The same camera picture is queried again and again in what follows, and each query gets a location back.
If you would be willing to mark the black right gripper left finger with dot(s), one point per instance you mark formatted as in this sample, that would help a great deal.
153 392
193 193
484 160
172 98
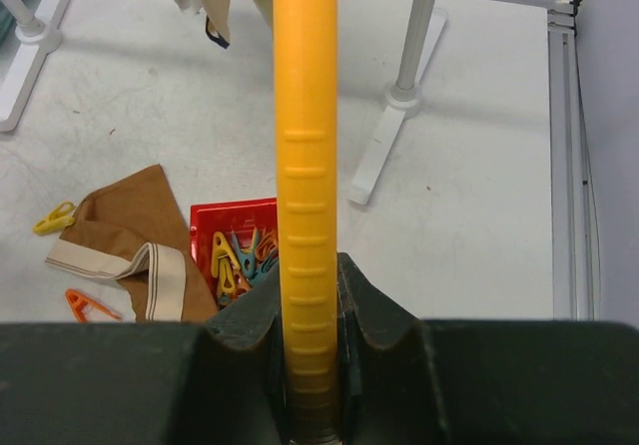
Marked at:
154 383

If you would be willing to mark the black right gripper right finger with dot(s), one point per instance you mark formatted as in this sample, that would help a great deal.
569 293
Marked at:
462 381

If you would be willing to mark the orange clothespin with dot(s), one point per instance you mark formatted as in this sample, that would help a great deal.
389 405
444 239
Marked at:
87 308

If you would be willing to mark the brown underwear cream waistband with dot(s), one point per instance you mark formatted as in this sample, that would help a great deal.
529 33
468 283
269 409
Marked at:
132 232

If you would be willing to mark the yellow clothespin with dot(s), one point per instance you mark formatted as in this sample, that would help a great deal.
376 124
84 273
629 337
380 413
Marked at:
56 220

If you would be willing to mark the yellow hanger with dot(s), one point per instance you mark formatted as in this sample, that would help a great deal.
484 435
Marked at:
305 60

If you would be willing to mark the clothespins in bin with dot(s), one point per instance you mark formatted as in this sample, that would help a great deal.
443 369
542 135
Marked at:
235 270

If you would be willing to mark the red plastic bin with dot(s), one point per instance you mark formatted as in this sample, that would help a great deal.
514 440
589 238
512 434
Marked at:
239 216

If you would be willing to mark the white clothes rack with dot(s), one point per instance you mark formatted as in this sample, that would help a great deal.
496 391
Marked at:
39 36

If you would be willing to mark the aluminium rail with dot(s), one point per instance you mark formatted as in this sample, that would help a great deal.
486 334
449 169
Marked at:
575 247

